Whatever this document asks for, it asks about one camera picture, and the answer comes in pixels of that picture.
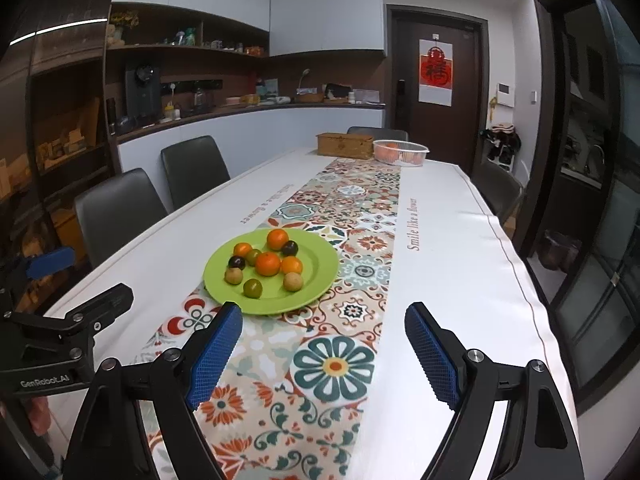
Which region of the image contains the red and white door poster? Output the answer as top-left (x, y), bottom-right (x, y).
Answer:
top-left (419, 38), bottom-right (454, 107)

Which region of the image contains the white wall cabinet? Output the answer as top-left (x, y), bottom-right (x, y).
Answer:
top-left (112, 0), bottom-right (386, 58)

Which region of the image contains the white floral patterned tablecloth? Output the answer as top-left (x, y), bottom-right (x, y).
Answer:
top-left (45, 147), bottom-right (581, 480)

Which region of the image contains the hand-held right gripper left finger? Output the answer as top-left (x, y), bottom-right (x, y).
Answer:
top-left (62, 301), bottom-right (244, 480)

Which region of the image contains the white counter with dark top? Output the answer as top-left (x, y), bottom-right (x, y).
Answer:
top-left (117, 102), bottom-right (387, 196)

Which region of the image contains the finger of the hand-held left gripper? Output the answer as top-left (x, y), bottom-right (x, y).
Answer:
top-left (7, 282), bottom-right (135, 361)
top-left (0, 246), bottom-right (77, 311)

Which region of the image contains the grey dining chair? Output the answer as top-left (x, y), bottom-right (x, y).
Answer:
top-left (346, 126), bottom-right (408, 142)
top-left (75, 168), bottom-right (168, 268)
top-left (472, 160), bottom-right (523, 216)
top-left (161, 136), bottom-right (231, 211)

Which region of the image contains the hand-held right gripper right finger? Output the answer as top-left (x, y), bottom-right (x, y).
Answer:
top-left (404, 302), bottom-right (586, 480)

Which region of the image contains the clear plastic fruit container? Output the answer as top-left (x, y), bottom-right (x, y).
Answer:
top-left (372, 139), bottom-right (431, 167)

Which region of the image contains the woven wooden box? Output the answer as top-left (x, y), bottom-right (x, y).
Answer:
top-left (316, 132), bottom-right (375, 160)

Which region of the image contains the dark framed glass door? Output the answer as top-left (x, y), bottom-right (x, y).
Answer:
top-left (535, 0), bottom-right (640, 411)

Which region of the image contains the dark bags pile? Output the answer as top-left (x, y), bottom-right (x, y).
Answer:
top-left (480, 122), bottom-right (522, 166)

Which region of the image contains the dark trash bin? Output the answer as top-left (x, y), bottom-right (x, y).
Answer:
top-left (540, 230), bottom-right (583, 272)

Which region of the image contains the black water dispenser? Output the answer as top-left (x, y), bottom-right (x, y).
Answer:
top-left (125, 57), bottom-right (163, 125)

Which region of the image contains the wooden wall shelf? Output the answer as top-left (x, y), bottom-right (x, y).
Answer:
top-left (107, 2), bottom-right (271, 61)

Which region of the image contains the dark brown door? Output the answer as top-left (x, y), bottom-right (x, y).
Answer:
top-left (385, 5), bottom-right (488, 176)

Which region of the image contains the green plate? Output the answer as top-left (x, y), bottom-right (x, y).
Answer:
top-left (203, 227), bottom-right (340, 316)

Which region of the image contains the yellow flower bouquet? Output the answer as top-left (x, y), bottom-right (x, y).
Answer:
top-left (110, 10), bottom-right (140, 43)

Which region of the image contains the large orange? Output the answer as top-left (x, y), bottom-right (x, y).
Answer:
top-left (255, 252), bottom-right (282, 277)

